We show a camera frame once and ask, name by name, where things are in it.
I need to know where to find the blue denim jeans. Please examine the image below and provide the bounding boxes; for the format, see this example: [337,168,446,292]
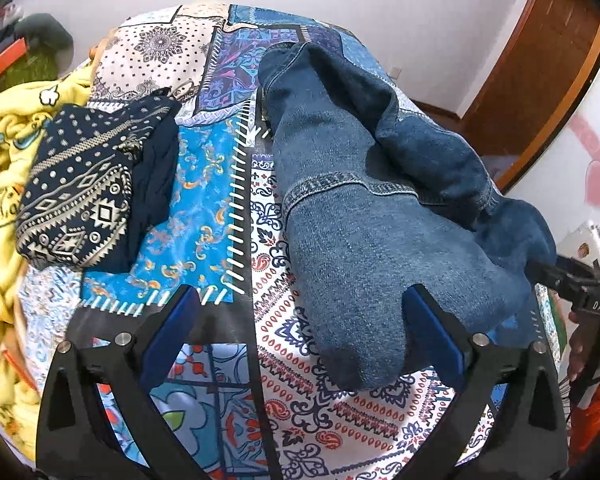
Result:
[258,43,556,391]

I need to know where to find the black white patterned clothes pile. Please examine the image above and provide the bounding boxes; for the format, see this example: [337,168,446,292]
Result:
[0,0,23,53]

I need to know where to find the person hand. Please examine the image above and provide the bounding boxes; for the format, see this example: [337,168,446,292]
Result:
[567,312,600,382]

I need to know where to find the patchwork patterned bedspread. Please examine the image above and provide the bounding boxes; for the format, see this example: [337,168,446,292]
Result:
[14,1,564,480]

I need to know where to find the brown wooden door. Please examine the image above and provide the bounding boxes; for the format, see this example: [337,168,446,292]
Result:
[462,0,600,192]

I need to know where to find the navy white patterned folded garment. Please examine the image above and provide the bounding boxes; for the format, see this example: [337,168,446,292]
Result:
[16,89,181,273]

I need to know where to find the yellow printed garment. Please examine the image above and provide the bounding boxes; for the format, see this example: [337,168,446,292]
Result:
[0,62,93,460]

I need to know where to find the dark green round cushion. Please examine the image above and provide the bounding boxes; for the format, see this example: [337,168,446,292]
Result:
[14,13,73,65]

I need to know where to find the green bag orange strap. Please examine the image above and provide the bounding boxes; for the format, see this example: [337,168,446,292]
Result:
[0,37,62,109]

